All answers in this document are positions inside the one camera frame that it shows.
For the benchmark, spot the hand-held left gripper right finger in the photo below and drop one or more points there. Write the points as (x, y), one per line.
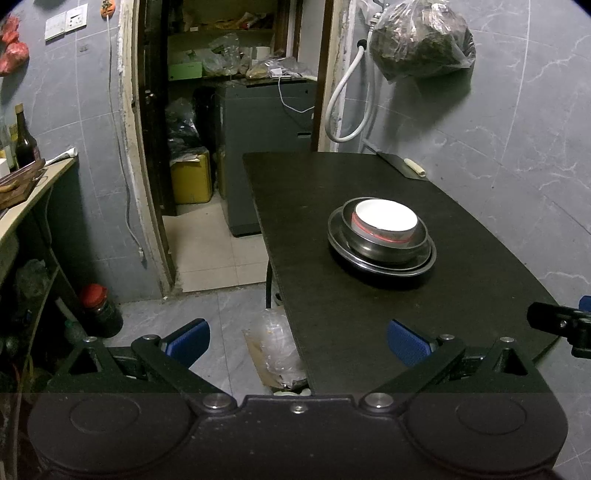
(406, 339)

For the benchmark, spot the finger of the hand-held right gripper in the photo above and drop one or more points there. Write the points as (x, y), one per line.
(586, 304)
(549, 316)

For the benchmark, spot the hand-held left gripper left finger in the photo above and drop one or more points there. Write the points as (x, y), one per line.
(189, 339)

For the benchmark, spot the small steel bowl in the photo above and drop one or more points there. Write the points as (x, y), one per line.
(383, 253)

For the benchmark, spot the large white ceramic bowl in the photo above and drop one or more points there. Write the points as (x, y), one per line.
(392, 237)

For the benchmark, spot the large steel basin bowl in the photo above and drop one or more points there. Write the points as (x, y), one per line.
(334, 230)

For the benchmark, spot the crumpled clear floor bag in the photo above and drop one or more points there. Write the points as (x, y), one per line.
(277, 350)

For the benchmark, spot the dark jar with red lid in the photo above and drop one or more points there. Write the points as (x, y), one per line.
(101, 314)

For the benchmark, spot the black table leg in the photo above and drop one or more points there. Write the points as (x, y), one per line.
(269, 286)

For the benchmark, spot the yellow plastic container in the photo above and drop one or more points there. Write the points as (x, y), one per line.
(191, 180)

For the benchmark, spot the dark grey cabinet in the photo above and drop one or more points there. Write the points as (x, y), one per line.
(263, 161)

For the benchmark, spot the beige wooden shelf unit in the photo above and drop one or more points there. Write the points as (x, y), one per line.
(27, 207)

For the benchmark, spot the black plastic bag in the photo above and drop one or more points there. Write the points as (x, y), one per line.
(182, 127)

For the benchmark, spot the rolled white paper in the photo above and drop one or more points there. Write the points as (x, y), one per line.
(62, 157)

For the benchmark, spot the wooden tray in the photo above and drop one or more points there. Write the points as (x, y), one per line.
(21, 184)

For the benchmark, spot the dark sauce bottle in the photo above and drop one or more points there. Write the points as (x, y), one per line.
(25, 143)

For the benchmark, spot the glass bottle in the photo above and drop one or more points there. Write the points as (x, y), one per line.
(11, 147)

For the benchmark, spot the green box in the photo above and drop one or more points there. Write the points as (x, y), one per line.
(184, 70)

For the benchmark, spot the pile of clear plastic bags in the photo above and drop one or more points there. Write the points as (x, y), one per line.
(221, 60)

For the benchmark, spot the wooden door jamb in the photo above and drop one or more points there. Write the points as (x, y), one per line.
(325, 69)

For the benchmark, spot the white paper roll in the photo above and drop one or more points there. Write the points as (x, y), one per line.
(263, 53)

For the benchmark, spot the hanging bag of dried goods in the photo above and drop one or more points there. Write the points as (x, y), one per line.
(420, 44)

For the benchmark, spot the red plastic bag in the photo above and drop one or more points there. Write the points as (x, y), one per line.
(14, 57)
(9, 28)

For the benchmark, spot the worn white door frame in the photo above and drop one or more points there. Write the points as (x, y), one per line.
(131, 138)

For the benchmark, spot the orange wall ornament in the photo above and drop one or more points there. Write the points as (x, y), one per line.
(107, 7)

